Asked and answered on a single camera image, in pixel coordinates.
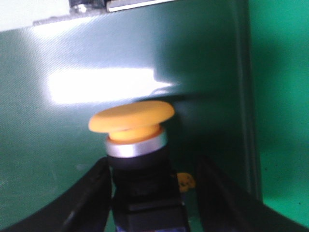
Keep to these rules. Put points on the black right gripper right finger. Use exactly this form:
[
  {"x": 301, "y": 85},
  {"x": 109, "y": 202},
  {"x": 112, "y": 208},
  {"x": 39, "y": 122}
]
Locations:
[{"x": 225, "y": 207}]

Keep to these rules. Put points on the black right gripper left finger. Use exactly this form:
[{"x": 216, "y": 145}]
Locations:
[{"x": 82, "y": 208}]

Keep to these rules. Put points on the yellow mushroom push button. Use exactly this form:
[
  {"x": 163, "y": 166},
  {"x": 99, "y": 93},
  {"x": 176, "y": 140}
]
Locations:
[{"x": 148, "y": 193}]

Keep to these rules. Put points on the green conveyor belt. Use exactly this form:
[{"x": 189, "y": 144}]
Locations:
[{"x": 193, "y": 54}]

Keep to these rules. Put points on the green plastic tray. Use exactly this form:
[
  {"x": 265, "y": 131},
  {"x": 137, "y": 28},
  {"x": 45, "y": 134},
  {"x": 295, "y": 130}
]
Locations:
[{"x": 280, "y": 59}]

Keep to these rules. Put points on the aluminium conveyor side rail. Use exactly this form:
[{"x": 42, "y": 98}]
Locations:
[{"x": 91, "y": 8}]

